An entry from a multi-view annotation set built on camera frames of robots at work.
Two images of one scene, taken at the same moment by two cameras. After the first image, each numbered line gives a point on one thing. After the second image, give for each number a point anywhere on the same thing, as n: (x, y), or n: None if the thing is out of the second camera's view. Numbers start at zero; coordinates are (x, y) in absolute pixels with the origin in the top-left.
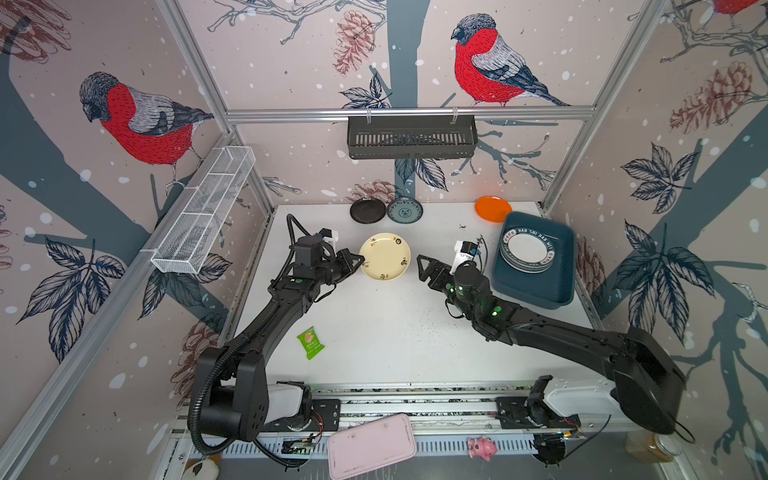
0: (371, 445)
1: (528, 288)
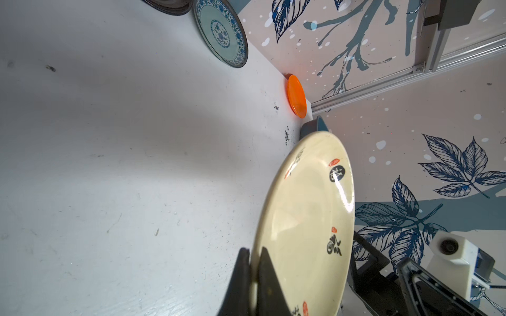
0: None
1: (311, 127)
